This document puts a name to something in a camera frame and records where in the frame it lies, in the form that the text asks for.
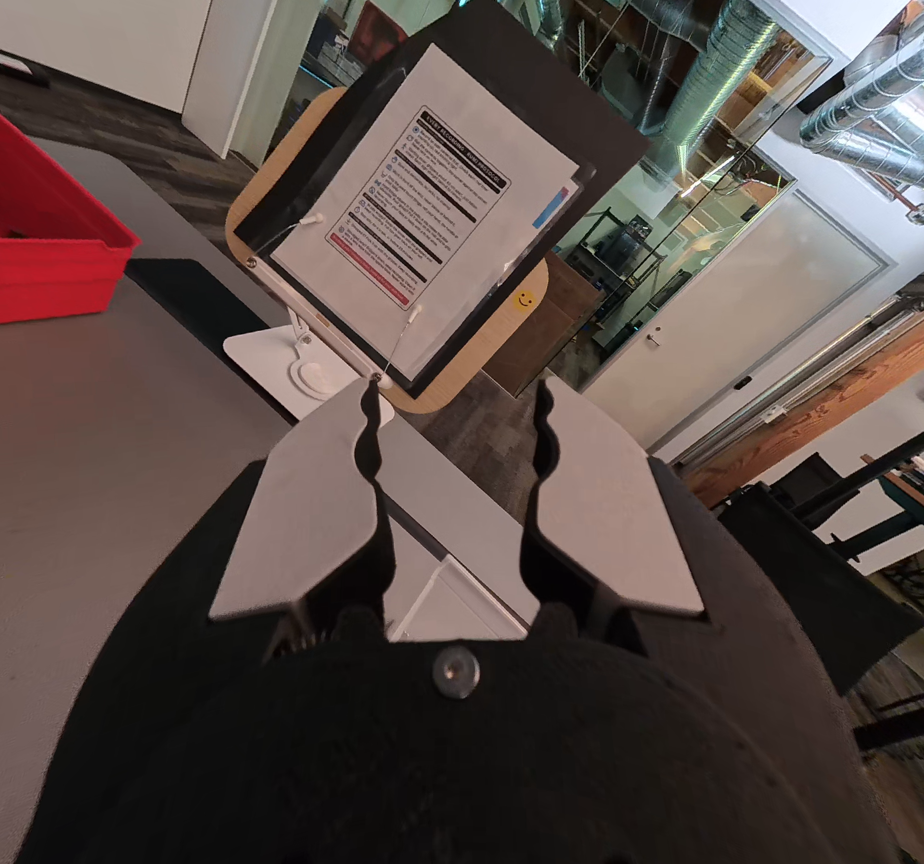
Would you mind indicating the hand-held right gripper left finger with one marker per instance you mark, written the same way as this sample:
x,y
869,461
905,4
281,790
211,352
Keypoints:
x,y
303,510

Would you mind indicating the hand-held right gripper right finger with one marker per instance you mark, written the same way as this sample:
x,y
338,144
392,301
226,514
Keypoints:
x,y
613,510

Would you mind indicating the translucent white plastic bin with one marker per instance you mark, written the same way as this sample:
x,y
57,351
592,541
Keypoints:
x,y
462,611

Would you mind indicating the red plastic bin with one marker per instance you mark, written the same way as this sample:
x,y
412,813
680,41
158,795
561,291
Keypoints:
x,y
50,257

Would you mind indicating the brown wooden cabinet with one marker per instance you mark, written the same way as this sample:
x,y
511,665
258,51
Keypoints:
x,y
556,315

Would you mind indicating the black office chair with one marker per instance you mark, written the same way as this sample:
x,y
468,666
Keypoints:
x,y
808,589

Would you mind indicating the black metal shelving rack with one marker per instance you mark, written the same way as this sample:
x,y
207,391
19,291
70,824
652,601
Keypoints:
x,y
621,250

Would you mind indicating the white door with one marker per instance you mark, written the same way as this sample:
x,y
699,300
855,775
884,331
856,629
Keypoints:
x,y
758,279

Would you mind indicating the document stand with instruction sheet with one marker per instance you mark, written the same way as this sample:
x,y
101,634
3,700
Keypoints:
x,y
404,192

